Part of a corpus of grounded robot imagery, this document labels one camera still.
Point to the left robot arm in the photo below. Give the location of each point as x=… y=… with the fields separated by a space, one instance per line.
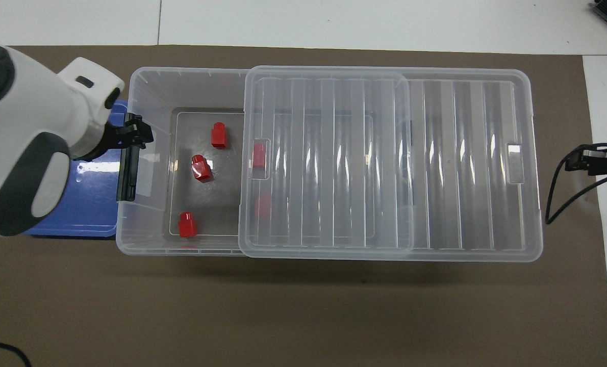
x=28 y=112

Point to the clear plastic storage box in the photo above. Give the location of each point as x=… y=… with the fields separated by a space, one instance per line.
x=150 y=102

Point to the blue plastic tray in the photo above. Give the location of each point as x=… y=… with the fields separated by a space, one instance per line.
x=89 y=204

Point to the red block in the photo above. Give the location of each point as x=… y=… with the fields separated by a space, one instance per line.
x=262 y=206
x=218 y=136
x=201 y=168
x=186 y=226
x=259 y=155

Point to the black box latch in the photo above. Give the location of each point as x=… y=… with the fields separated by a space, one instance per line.
x=128 y=173

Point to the clear plastic box lid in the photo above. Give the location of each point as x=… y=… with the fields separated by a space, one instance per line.
x=436 y=168

